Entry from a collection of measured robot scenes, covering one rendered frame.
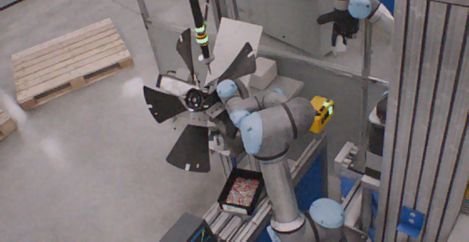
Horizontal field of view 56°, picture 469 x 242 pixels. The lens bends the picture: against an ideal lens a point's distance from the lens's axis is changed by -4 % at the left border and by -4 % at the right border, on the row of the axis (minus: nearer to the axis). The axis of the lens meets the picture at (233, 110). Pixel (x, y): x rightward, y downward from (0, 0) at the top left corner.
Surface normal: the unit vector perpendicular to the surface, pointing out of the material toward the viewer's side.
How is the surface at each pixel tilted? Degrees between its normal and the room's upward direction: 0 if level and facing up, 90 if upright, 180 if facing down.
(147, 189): 0
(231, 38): 50
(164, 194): 0
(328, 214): 7
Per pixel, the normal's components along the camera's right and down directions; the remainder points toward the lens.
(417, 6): -0.58, 0.60
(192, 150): 0.09, 0.12
